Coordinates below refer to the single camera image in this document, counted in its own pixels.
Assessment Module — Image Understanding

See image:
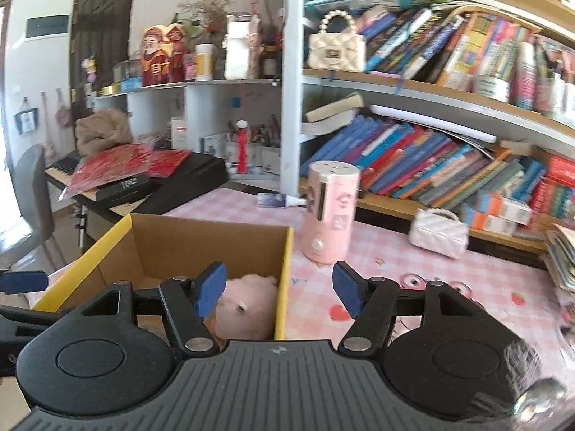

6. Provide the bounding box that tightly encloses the black flat box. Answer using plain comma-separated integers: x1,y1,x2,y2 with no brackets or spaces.
96,175,151,203

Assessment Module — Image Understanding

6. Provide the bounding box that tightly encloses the brown cardboard box yellow rim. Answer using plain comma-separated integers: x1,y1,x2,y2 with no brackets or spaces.
29,213,295,342

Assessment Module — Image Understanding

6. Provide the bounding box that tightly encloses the large red paper decoration pack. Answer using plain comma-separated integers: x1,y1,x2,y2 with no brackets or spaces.
67,143,153,194

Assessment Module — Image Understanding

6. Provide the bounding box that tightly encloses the red white toy dispenser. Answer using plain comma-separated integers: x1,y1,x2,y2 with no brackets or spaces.
236,120,250,174

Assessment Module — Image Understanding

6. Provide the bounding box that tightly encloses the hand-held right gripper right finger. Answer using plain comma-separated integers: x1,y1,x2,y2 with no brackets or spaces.
332,261,506,356

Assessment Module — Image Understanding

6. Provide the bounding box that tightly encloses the cream handbag pearl handle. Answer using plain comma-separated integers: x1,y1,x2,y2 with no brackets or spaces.
308,10,367,73

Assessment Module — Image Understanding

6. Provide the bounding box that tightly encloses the white cubby shelf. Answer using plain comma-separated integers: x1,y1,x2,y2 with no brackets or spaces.
92,78,284,180

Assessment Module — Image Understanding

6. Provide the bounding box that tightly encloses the black electronic keyboard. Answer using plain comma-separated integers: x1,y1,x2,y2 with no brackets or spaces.
45,150,230,216

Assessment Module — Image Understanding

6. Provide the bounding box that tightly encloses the row of colourful thick books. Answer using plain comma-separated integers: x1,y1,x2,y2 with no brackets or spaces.
359,4,575,115

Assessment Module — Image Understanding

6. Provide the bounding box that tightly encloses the dark wooden door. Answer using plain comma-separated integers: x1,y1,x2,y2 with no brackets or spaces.
67,0,138,108

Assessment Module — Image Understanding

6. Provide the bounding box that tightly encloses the pink plush toy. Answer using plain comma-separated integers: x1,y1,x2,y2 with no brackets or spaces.
211,274,281,341

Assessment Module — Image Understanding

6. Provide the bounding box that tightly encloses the thick beige paperback book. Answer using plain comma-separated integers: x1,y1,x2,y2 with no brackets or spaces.
303,92,367,135

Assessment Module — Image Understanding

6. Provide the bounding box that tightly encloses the row of blue spined books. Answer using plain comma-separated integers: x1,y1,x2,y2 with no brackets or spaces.
310,114,546,209

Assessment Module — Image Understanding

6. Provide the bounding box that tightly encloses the brown fuzzy blanket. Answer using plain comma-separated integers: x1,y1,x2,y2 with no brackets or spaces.
74,108,133,156

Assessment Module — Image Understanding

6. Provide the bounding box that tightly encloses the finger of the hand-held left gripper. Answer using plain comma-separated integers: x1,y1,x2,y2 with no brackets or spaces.
0,304,60,378
0,270,49,296

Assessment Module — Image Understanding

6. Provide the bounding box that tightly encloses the white jar yellow label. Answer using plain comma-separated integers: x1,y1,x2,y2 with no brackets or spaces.
194,44,215,82

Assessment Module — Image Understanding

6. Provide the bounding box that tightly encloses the red couple figurine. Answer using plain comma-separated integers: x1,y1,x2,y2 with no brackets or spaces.
141,24,187,87

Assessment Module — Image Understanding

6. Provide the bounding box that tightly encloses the metal keyboard stand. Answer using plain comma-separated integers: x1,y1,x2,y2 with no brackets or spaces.
74,204,89,249

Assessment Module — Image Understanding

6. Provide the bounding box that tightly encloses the small white spray bottle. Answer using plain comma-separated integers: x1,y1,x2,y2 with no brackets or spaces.
257,192,307,208

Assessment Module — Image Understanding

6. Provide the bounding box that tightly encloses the small white quilted handbag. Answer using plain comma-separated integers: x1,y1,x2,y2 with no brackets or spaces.
408,208,470,260

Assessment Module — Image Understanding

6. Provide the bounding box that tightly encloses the white wooden bookshelf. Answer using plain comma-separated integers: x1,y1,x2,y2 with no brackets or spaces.
281,0,575,256

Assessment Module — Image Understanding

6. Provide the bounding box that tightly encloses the white paper roll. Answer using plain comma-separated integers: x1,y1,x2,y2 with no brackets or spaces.
371,104,497,142

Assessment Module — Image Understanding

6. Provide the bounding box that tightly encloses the pink cylindrical humidifier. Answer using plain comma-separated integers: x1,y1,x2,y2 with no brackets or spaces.
300,160,361,265

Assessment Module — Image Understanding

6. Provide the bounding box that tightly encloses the orange white small box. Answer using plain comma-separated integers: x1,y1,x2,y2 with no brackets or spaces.
463,189,533,236

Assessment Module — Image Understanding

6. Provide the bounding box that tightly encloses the white carton shaped container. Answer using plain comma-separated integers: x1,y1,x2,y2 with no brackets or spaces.
224,13,261,80

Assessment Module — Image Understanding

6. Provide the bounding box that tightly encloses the pink hanging wall bag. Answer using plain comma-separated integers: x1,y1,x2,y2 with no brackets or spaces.
56,90,73,127

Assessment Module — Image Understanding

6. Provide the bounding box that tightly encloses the dark glass jar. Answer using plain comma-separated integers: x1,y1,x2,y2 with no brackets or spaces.
261,45,277,78

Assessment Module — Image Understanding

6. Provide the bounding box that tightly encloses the white box red label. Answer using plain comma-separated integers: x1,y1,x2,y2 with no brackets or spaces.
170,117,188,150

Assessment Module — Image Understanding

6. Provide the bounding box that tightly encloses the white pen holder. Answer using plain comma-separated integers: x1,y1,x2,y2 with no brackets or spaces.
225,139,281,172

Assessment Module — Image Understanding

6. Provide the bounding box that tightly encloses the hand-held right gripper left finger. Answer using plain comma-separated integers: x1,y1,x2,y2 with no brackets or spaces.
42,261,228,361

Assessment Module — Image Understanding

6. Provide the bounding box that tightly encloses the teal flat book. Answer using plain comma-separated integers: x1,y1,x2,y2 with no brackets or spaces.
305,0,411,13

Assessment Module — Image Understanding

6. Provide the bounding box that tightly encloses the grey chair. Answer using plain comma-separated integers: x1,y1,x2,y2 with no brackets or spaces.
0,144,59,274

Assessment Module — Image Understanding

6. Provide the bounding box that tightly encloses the stack of red books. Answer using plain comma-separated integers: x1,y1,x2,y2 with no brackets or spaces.
530,155,575,230

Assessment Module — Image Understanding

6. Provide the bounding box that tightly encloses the black hanging wall pouch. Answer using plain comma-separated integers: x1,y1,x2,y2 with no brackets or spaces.
13,98,39,134

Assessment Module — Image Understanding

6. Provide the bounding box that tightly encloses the dried flower bunch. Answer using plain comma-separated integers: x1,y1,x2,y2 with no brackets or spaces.
177,0,234,46

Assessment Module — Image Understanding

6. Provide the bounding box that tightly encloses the small red paper decoration pack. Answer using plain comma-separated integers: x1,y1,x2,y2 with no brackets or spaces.
148,149,192,178

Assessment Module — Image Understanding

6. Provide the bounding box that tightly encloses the stack of worn booklets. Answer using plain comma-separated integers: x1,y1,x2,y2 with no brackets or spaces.
541,222,575,295

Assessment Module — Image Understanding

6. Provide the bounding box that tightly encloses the pink checkered tablecloth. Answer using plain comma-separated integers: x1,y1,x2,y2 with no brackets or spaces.
24,186,575,414

